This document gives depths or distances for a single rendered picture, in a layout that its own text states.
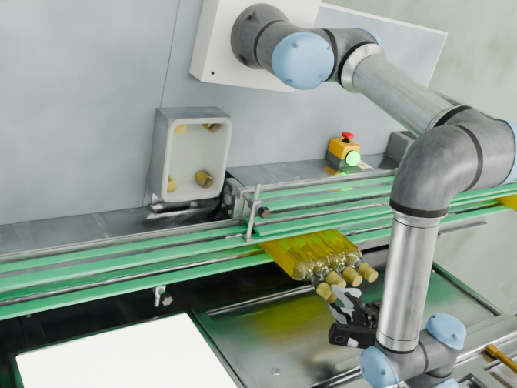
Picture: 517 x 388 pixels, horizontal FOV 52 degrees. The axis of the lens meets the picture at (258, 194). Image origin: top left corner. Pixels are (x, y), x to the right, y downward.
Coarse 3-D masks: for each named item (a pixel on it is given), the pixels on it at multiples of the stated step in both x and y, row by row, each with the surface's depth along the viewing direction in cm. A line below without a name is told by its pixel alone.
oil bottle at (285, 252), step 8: (272, 240) 144; (280, 240) 144; (288, 240) 145; (264, 248) 148; (272, 248) 145; (280, 248) 142; (288, 248) 142; (296, 248) 142; (272, 256) 145; (280, 256) 142; (288, 256) 139; (296, 256) 139; (304, 256) 139; (280, 264) 142; (288, 264) 139; (296, 264) 137; (304, 264) 137; (312, 264) 138; (288, 272) 140; (296, 272) 137; (304, 272) 136
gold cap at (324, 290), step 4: (320, 284) 132; (324, 284) 132; (328, 284) 133; (320, 288) 131; (324, 288) 131; (328, 288) 131; (316, 292) 132; (320, 292) 131; (324, 292) 130; (328, 292) 130; (324, 296) 130; (328, 296) 129; (332, 296) 130; (336, 296) 131; (328, 300) 129; (332, 300) 130
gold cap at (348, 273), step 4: (348, 268) 141; (344, 272) 140; (348, 272) 140; (352, 272) 139; (356, 272) 140; (344, 276) 141; (348, 276) 139; (352, 276) 138; (356, 276) 138; (360, 276) 138; (348, 280) 140; (352, 280) 138; (356, 280) 138; (360, 280) 139; (352, 284) 138; (356, 284) 139
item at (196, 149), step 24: (192, 120) 127; (216, 120) 130; (168, 144) 126; (192, 144) 139; (216, 144) 139; (168, 168) 130; (192, 168) 142; (216, 168) 141; (168, 192) 136; (192, 192) 139; (216, 192) 141
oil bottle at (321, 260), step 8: (296, 240) 147; (304, 240) 147; (304, 248) 144; (312, 248) 145; (312, 256) 141; (320, 256) 141; (328, 256) 142; (320, 264) 139; (328, 264) 141; (320, 272) 140
